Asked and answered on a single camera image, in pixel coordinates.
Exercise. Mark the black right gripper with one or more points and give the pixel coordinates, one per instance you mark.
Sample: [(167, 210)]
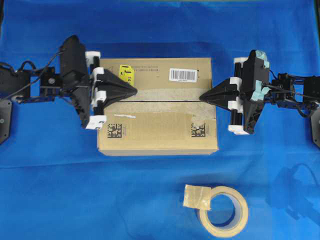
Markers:
[(244, 93)]

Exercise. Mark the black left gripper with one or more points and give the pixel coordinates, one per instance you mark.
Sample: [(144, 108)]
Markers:
[(75, 83)]

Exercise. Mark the brown cardboard box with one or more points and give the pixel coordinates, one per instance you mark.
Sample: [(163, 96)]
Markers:
[(166, 116)]

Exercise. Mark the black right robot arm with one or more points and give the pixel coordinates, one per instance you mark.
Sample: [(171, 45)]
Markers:
[(301, 93)]

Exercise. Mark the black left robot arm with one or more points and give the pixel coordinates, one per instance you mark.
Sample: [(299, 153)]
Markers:
[(29, 84)]

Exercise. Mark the beige packing tape roll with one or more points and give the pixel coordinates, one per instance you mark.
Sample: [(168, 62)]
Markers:
[(221, 210)]

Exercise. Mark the blue table cloth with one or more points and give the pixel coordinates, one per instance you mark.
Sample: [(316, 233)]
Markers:
[(56, 185)]

